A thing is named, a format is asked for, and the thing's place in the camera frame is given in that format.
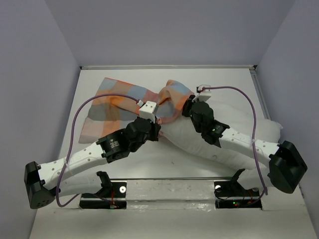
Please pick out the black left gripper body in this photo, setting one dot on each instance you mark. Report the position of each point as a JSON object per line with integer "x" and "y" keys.
{"x": 151, "y": 136}

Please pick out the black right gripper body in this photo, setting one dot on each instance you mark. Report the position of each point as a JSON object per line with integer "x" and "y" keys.
{"x": 188, "y": 111}

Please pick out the white pillow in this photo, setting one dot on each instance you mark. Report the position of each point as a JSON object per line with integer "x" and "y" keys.
{"x": 181, "y": 133}

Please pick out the multicolour checked pillowcase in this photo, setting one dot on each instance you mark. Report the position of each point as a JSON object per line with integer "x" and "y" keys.
{"x": 109, "y": 114}

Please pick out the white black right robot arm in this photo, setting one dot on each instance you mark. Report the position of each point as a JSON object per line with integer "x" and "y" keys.
{"x": 281, "y": 163}

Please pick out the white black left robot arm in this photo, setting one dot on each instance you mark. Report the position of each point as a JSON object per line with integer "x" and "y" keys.
{"x": 44, "y": 182}

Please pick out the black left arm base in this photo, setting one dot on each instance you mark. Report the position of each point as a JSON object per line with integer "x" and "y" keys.
{"x": 111, "y": 195}

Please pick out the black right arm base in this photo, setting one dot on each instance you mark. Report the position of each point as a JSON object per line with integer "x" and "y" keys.
{"x": 231, "y": 195}

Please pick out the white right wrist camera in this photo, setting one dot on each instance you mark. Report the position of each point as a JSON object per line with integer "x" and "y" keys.
{"x": 203, "y": 93}

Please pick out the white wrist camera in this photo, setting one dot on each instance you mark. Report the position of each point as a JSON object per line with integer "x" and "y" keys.
{"x": 203, "y": 93}
{"x": 148, "y": 110}

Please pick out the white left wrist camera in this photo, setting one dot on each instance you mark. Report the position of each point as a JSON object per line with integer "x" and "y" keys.
{"x": 148, "y": 110}

